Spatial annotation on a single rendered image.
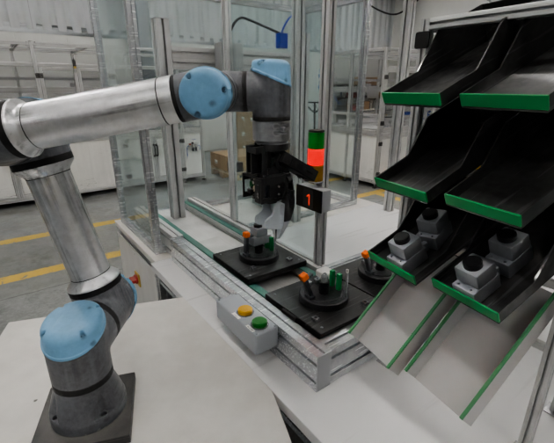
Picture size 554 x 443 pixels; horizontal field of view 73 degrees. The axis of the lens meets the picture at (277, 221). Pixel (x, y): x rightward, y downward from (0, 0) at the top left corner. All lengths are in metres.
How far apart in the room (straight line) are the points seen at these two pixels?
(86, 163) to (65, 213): 5.28
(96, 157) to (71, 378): 5.42
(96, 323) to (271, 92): 0.56
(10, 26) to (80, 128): 8.17
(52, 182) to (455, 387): 0.87
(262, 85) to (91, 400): 0.70
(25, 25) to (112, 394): 8.28
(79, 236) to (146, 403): 0.40
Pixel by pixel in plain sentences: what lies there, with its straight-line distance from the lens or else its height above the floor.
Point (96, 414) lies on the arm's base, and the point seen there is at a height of 0.92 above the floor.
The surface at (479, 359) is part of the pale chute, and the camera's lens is 0.83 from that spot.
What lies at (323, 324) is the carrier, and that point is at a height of 0.97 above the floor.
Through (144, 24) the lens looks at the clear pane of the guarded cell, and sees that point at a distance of 2.14.
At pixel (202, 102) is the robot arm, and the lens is 0.60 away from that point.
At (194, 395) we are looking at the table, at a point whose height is 0.86.
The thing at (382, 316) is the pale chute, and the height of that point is 1.04.
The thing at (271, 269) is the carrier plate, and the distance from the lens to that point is 1.26.
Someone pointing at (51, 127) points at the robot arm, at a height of 1.48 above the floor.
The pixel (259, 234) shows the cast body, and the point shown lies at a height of 1.07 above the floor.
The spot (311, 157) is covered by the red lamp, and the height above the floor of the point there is 1.33.
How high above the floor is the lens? 1.54
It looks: 20 degrees down
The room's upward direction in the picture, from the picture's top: straight up
